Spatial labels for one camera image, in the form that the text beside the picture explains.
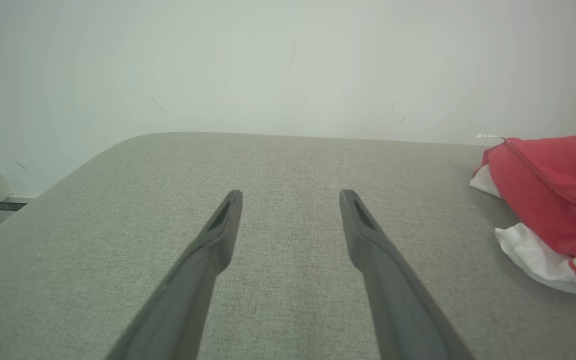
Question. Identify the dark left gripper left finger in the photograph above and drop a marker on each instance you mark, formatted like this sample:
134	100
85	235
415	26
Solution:
178	315

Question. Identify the red jersey shirt white sleeves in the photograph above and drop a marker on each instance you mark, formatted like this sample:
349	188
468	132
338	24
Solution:
543	190

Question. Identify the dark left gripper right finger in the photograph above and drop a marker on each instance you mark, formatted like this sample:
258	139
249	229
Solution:
403	315

